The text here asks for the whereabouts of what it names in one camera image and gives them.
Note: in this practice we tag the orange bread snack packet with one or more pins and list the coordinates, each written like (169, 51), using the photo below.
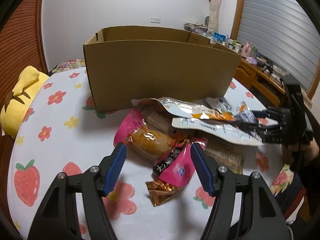
(152, 145)

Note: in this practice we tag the wooden sideboard cabinet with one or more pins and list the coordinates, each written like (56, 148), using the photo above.
(263, 86)

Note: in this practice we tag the pink bottle on sideboard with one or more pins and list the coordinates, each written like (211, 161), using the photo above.
(246, 50)

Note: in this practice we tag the yellow plush toy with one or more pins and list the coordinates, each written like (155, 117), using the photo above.
(18, 100)

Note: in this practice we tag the beige curtain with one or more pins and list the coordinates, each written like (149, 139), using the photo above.
(213, 24)

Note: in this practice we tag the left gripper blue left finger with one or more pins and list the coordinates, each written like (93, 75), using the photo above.
(111, 167)

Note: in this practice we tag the white wall switch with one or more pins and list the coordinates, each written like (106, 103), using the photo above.
(155, 20)

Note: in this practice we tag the white floral strawberry blanket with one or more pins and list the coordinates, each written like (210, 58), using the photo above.
(63, 133)

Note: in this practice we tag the silver white flat pouch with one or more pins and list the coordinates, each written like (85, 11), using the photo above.
(219, 129)

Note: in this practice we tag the white orange snack pouch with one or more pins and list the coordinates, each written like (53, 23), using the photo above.
(188, 109)

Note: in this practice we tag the brown cardboard box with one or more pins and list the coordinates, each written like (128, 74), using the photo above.
(124, 63)

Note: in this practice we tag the brown louvered wardrobe door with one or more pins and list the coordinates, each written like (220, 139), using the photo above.
(21, 44)

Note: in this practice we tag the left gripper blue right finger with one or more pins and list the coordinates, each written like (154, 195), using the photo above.
(202, 170)

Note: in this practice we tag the right hand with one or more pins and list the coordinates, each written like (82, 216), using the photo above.
(298, 155)

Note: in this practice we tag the pink snack packet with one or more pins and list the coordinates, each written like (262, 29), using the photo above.
(177, 167)

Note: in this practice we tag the window blinds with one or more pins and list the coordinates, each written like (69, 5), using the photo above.
(283, 32)

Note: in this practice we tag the brown cracker snack pack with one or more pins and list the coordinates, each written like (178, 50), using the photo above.
(225, 153)

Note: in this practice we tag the white blue duck gizzard pouch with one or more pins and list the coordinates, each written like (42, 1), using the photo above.
(240, 112)

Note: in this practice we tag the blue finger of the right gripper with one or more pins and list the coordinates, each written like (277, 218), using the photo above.
(258, 114)
(249, 127)

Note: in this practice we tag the small gold brown candy packet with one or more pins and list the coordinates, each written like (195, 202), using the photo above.
(160, 191)

